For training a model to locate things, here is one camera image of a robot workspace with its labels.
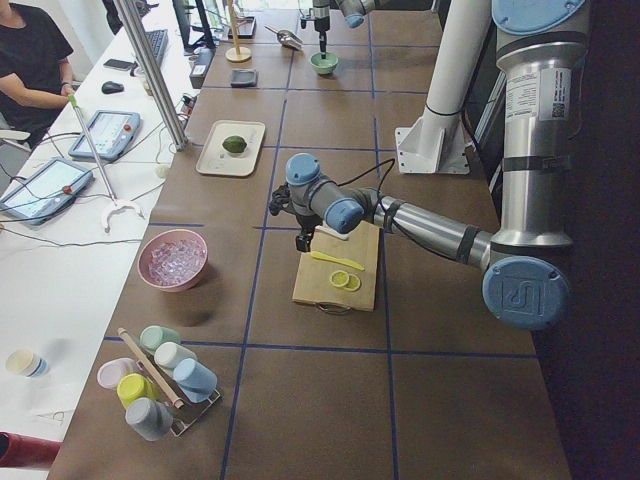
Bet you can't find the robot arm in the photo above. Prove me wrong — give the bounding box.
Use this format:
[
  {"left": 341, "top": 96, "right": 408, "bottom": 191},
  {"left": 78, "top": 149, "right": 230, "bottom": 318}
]
[
  {"left": 299, "top": 0, "right": 385, "bottom": 58},
  {"left": 269, "top": 1, "right": 590, "bottom": 331}
]

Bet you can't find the yellow plastic knife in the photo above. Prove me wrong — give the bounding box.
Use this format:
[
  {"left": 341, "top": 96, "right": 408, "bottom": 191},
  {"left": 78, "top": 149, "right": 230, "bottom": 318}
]
[{"left": 310, "top": 251, "right": 365, "bottom": 271}]

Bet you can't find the far teach pendant tablet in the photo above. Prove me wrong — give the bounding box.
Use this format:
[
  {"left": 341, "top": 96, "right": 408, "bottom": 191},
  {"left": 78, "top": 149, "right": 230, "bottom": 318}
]
[{"left": 88, "top": 110, "right": 141, "bottom": 162}]

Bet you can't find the white cup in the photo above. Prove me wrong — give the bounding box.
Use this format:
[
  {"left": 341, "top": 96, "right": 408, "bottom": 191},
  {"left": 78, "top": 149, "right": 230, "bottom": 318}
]
[{"left": 154, "top": 341, "right": 197, "bottom": 377}]

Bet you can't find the black picture frame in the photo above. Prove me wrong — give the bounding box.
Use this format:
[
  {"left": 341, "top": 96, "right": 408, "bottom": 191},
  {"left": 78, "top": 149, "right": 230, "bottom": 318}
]
[{"left": 220, "top": 16, "right": 257, "bottom": 41}]

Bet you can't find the mint green bowl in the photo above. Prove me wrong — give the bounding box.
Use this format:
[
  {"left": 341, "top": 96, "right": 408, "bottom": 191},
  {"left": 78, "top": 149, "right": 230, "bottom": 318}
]
[{"left": 309, "top": 52, "right": 339, "bottom": 75}]

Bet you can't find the bamboo cutting board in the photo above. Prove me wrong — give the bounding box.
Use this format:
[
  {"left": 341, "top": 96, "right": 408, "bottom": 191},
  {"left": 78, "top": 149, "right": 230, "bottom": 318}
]
[{"left": 292, "top": 222, "right": 380, "bottom": 311}]

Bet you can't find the wire cup rack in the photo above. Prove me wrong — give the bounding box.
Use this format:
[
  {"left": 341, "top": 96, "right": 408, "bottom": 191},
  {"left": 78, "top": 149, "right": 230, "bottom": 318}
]
[{"left": 169, "top": 389, "right": 222, "bottom": 437}]

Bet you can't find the teach pendant tablet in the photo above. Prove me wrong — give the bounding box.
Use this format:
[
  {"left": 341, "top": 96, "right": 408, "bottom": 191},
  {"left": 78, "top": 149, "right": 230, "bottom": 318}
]
[
  {"left": 1, "top": 158, "right": 94, "bottom": 225},
  {"left": 88, "top": 110, "right": 141, "bottom": 162}
]

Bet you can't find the cream rabbit tray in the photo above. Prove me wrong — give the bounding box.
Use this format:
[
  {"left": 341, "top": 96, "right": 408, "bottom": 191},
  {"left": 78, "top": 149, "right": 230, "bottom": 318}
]
[{"left": 195, "top": 120, "right": 266, "bottom": 177}]

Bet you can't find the black keyboard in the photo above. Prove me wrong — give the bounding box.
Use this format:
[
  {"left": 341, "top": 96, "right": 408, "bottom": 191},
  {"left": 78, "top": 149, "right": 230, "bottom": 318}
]
[{"left": 145, "top": 29, "right": 169, "bottom": 66}]

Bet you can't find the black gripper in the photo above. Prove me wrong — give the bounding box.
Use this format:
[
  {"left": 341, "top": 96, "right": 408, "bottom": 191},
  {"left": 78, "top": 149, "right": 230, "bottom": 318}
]
[
  {"left": 312, "top": 3, "right": 330, "bottom": 54},
  {"left": 295, "top": 215, "right": 316, "bottom": 252}
]

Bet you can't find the green avocado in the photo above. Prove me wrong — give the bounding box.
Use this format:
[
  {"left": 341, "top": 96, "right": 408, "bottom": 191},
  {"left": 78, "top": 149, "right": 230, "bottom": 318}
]
[{"left": 222, "top": 135, "right": 248, "bottom": 156}]

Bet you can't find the metal scoop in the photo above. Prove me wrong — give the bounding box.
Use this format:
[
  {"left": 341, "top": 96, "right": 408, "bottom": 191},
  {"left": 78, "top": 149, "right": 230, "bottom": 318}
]
[{"left": 265, "top": 25, "right": 303, "bottom": 51}]

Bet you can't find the black power box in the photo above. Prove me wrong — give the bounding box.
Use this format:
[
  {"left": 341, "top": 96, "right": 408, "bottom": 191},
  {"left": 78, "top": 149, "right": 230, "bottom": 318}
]
[{"left": 189, "top": 48, "right": 215, "bottom": 89}]

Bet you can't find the reacher grabber tool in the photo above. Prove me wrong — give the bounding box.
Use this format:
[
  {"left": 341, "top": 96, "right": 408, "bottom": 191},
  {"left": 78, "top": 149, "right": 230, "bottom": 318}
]
[{"left": 68, "top": 94, "right": 144, "bottom": 233}]

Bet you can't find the grey folded cloth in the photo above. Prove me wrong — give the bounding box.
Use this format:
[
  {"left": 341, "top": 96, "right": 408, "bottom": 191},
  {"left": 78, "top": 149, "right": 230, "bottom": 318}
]
[{"left": 230, "top": 69, "right": 258, "bottom": 88}]

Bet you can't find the mint green cup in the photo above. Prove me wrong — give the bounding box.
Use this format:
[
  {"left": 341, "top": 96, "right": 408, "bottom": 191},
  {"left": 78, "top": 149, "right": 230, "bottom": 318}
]
[{"left": 139, "top": 325, "right": 181, "bottom": 354}]

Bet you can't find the smartphone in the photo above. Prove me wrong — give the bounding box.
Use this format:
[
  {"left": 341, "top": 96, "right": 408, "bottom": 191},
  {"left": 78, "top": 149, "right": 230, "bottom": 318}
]
[{"left": 103, "top": 58, "right": 135, "bottom": 71}]

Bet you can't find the yellow cup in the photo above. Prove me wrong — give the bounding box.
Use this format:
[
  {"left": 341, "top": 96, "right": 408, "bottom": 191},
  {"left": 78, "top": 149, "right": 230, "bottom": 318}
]
[{"left": 116, "top": 373, "right": 159, "bottom": 408}]

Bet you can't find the black computer mouse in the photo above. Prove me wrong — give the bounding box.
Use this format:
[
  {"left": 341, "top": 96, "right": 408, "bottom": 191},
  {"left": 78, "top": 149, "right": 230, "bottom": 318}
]
[{"left": 101, "top": 81, "right": 124, "bottom": 95}]

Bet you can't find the pink cup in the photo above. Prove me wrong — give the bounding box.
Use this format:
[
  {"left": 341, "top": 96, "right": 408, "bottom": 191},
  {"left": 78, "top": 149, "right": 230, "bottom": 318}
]
[{"left": 96, "top": 357, "right": 141, "bottom": 390}]

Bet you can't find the lower lemon slice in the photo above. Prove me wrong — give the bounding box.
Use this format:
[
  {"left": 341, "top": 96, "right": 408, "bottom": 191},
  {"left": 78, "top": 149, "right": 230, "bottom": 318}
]
[{"left": 343, "top": 274, "right": 361, "bottom": 292}]

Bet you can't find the metal frame post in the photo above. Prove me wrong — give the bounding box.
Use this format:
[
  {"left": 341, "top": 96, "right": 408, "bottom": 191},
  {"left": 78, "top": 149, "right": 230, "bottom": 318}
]
[{"left": 114, "top": 0, "right": 188, "bottom": 151}]

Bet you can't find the grey cup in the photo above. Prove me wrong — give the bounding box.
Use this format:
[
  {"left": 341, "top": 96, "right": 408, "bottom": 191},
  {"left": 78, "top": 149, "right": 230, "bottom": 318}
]
[{"left": 125, "top": 397, "right": 173, "bottom": 441}]

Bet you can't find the cream and blue cup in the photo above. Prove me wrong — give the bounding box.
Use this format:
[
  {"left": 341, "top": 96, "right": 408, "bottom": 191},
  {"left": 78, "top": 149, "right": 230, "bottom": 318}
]
[{"left": 5, "top": 348, "right": 48, "bottom": 378}]

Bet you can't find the near teach pendant tablet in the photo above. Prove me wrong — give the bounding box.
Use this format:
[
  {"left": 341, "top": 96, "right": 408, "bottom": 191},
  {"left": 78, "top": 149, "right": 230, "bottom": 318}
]
[{"left": 1, "top": 158, "right": 94, "bottom": 225}]

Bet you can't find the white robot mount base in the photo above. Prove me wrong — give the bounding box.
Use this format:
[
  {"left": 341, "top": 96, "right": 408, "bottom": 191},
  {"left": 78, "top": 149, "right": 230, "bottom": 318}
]
[{"left": 395, "top": 0, "right": 492, "bottom": 175}]

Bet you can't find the red object at corner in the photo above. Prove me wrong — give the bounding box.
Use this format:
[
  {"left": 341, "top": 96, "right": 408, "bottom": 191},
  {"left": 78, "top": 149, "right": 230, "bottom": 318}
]
[{"left": 0, "top": 432, "right": 62, "bottom": 470}]

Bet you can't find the person in black shirt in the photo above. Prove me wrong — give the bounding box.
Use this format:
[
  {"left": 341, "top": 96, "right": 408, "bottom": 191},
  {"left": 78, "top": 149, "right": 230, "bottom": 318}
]
[{"left": 1, "top": 1, "right": 75, "bottom": 146}]

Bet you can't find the wooden stand with pole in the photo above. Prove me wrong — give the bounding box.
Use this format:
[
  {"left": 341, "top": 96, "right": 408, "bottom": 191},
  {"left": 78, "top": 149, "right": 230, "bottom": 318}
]
[{"left": 225, "top": 0, "right": 252, "bottom": 63}]

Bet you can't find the pink bowl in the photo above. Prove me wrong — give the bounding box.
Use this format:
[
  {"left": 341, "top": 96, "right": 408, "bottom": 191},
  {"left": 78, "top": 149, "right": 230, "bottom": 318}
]
[{"left": 137, "top": 229, "right": 208, "bottom": 292}]

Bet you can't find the clear ice cubes pile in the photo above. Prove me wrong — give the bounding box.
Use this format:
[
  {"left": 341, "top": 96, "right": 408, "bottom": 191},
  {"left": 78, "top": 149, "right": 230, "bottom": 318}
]
[{"left": 147, "top": 239, "right": 206, "bottom": 287}]

